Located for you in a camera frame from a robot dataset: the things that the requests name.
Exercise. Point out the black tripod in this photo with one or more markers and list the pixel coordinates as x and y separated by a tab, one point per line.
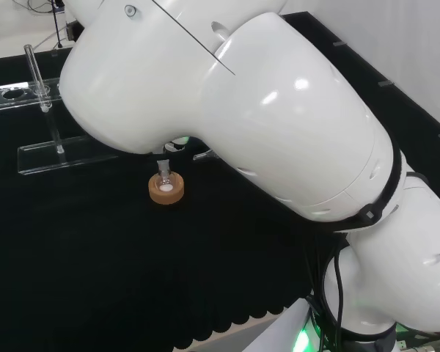
56	22

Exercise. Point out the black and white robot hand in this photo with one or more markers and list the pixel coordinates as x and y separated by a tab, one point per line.
177	143

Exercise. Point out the glass round-bottom flask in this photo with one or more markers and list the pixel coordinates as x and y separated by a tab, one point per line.
165	181

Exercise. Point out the black cloth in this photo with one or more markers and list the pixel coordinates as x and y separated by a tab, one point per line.
77	256

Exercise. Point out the small glass weighing funnel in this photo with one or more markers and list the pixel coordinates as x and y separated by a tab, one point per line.
205	155

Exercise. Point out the clear acrylic funnel stand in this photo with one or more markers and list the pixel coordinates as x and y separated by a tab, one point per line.
40	157

